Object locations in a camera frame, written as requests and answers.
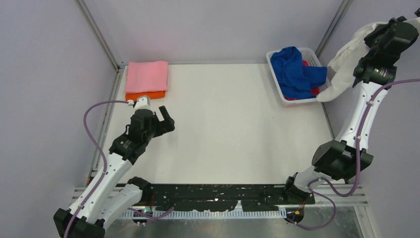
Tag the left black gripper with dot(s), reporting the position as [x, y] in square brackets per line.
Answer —
[164, 126]

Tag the white printed t shirt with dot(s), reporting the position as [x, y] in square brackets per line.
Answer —
[345, 61]

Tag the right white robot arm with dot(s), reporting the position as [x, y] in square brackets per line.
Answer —
[366, 64]

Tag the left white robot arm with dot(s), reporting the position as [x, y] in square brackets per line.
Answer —
[93, 212]

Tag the folded orange t shirt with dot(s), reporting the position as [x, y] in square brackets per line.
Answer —
[151, 95]

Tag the folded pink t shirt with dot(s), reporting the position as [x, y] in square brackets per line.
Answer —
[146, 77]

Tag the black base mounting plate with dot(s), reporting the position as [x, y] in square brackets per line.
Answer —
[218, 197]

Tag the blue t shirt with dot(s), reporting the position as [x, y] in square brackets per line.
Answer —
[284, 60]

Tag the red t shirt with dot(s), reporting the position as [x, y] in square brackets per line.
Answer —
[303, 82]

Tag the white slotted cable duct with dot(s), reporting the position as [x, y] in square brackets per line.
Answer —
[235, 214]

